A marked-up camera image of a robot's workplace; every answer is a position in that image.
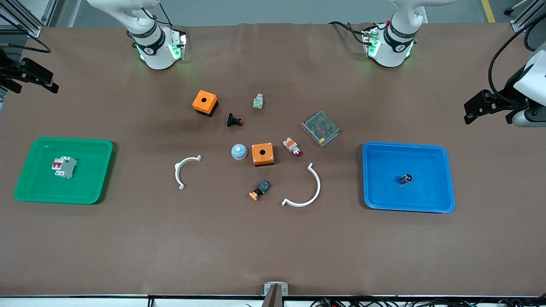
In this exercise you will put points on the white red circuit breaker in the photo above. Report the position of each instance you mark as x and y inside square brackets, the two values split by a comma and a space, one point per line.
[64, 167]

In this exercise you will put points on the black red push button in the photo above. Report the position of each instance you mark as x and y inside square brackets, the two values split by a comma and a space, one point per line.
[231, 120]

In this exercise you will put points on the brown table cover sheet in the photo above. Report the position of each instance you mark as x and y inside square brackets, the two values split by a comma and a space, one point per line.
[273, 247]

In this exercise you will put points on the grey metal camera bracket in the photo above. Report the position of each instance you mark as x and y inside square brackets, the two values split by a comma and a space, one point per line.
[276, 294]

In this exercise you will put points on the aluminium frame profile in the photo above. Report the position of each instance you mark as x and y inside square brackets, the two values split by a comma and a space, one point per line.
[30, 25]
[520, 21]

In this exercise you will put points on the blue plastic tray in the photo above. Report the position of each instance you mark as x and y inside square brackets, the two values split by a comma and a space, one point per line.
[384, 192]

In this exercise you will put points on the orange button blue switch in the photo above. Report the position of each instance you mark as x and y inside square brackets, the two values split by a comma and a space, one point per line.
[261, 187]

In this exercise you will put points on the orange button box black base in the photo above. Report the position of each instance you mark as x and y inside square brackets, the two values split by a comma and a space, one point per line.
[198, 104]

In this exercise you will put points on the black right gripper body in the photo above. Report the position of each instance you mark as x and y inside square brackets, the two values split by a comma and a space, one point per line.
[9, 70]

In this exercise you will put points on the small white arc clamp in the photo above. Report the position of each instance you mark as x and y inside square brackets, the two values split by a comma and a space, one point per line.
[175, 172]

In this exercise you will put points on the blue dome button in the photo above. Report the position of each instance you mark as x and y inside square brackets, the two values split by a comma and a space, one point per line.
[239, 152]

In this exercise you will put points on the green white switch module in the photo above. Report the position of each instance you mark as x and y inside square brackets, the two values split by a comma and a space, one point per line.
[257, 102]

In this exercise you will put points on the metal mesh power supply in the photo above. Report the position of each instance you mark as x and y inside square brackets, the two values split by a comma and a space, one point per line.
[320, 128]

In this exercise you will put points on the small black cylindrical button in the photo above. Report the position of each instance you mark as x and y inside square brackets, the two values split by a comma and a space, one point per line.
[405, 179]

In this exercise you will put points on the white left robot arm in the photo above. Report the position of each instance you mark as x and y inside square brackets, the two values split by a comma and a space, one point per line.
[390, 53]

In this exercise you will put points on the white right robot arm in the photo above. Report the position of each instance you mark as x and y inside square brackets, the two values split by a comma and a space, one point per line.
[155, 55]

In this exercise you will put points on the large white arc clamp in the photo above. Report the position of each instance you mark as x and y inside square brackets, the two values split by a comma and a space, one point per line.
[318, 185]

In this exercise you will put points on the red indicator lamp orange base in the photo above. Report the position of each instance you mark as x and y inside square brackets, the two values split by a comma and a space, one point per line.
[291, 145]

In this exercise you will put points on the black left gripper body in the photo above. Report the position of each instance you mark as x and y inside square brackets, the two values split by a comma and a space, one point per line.
[506, 98]

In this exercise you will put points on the orange button box with screws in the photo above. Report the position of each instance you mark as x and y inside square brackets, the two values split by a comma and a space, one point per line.
[258, 157]

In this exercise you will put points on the green plastic tray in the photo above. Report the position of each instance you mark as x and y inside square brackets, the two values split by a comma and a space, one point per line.
[85, 179]

